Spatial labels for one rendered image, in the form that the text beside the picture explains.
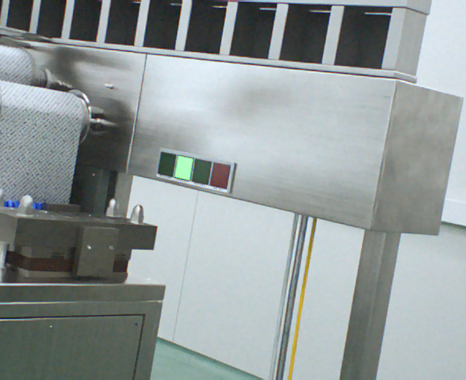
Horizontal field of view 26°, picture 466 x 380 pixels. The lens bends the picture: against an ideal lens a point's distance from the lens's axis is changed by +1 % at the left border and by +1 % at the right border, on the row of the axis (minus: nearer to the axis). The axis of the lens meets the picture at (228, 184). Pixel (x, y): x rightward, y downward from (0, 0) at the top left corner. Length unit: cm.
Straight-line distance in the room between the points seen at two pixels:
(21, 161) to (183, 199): 335
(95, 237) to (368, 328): 64
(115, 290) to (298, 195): 50
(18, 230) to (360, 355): 77
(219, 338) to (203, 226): 63
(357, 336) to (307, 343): 289
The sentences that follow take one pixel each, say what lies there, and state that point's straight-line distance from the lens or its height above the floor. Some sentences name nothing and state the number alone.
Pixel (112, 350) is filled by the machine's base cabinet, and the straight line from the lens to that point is 237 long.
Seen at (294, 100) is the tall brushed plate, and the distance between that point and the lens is 213.
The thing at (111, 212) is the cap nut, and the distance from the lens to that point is 250.
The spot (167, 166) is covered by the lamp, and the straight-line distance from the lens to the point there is 237.
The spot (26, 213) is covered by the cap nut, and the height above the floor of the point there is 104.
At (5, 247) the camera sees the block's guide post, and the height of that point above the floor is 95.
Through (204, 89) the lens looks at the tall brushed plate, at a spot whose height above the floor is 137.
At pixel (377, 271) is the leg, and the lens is 217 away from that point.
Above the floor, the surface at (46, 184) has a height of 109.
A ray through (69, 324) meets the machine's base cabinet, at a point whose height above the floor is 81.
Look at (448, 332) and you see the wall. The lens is 462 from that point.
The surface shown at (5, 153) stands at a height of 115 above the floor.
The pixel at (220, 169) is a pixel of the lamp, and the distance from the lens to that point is 224.
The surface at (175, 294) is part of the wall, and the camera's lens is 573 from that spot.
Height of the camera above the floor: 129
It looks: 3 degrees down
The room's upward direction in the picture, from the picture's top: 10 degrees clockwise
